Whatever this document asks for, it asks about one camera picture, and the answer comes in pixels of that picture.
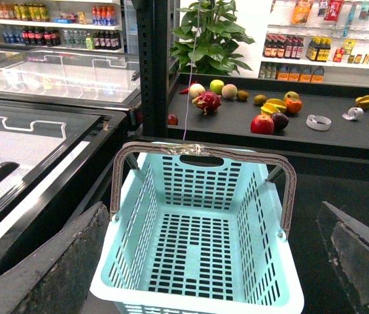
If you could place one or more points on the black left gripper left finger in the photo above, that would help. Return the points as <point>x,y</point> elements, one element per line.
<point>56,277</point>

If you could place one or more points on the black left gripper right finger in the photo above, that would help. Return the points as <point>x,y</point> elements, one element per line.
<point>346,240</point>

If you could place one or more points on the light blue plastic basket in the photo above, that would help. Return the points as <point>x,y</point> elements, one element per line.
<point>198,229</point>

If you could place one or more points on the glass freezer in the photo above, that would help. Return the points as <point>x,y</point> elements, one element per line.
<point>91,79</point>
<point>51,160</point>

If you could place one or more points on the clear tape roll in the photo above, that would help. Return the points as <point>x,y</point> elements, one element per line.
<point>318,123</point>

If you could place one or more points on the silver tape roll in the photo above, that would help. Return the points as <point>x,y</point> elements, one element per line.
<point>353,114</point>

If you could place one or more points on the black fruit display tray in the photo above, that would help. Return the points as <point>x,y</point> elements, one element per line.
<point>231,123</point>

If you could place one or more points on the yellow star fruit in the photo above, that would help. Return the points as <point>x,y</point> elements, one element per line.
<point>273,106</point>
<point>363,102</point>

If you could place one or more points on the dark purple plum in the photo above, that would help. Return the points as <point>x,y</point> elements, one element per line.
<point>280,121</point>

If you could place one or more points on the orange persimmon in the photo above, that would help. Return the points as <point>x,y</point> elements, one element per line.
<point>294,105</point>

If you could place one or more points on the brown kiwi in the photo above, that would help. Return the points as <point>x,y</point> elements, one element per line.
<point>242,95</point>
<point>259,100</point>

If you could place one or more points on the small dark red apple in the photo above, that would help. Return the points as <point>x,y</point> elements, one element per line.
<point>172,120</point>

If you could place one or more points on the pale peach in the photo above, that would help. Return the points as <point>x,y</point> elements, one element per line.
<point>229,91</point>

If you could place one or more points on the white condiment shelf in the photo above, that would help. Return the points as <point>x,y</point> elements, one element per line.
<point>340,47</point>

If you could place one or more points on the pink dragon fruit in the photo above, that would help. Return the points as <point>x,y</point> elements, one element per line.
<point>208,102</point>

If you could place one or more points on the green apple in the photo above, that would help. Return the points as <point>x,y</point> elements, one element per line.
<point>216,86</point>

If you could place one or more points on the red chili pepper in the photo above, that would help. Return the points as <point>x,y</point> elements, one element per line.
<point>186,90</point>

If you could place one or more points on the pale round melon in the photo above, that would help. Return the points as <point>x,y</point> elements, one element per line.
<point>196,90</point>

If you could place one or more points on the white drinks shelf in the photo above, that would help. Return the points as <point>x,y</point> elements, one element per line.
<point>77,25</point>

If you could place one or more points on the green potted plant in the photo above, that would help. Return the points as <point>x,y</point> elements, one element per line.
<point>208,37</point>

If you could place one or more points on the black metal rack post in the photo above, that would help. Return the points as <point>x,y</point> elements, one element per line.
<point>155,22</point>

